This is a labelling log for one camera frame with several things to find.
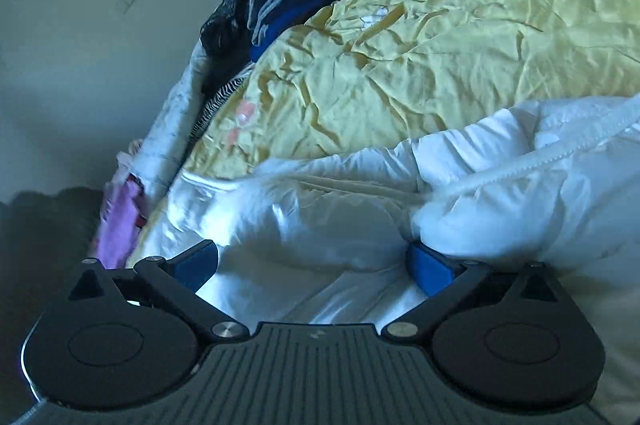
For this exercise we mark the black white striped cloth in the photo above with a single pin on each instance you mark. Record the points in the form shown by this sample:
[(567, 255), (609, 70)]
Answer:
[(220, 105)]

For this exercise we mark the white puffer jacket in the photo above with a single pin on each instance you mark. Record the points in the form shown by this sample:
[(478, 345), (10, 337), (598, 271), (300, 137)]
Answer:
[(325, 215)]

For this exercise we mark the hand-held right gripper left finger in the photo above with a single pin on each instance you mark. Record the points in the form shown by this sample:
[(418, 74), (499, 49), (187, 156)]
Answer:
[(197, 269)]

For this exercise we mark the pink cloth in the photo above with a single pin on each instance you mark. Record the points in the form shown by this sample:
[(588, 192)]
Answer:
[(120, 225)]

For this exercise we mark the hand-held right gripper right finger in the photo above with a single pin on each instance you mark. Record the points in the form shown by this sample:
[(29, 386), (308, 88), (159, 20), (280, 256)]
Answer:
[(427, 271)]

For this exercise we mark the yellow printed blanket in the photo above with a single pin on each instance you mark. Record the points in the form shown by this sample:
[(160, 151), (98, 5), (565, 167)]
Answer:
[(425, 55)]

